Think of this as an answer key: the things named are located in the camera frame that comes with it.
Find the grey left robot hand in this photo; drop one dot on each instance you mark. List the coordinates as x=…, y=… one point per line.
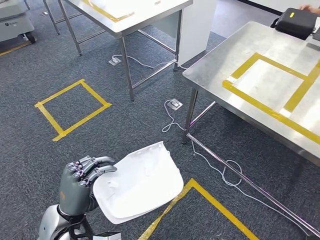
x=75, y=192

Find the white plastic shell part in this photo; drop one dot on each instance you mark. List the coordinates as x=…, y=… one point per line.
x=140, y=185

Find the stainless steel workbench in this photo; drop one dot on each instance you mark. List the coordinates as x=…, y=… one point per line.
x=212, y=66

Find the yellow floor tape marking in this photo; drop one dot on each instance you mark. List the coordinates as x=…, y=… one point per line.
x=191, y=183
x=82, y=122
x=15, y=48

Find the metal floor socket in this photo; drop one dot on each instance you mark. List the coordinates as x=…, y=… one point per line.
x=115, y=61
x=175, y=104

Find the grey wheeled cart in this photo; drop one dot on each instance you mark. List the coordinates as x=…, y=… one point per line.
x=15, y=23

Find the stainless steel table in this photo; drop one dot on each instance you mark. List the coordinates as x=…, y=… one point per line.
x=149, y=20

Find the white desk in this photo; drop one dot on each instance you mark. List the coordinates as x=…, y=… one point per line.
x=197, y=30

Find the black carrying case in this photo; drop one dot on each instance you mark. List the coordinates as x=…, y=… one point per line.
x=295, y=23

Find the person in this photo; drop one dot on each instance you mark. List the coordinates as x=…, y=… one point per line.
x=309, y=8

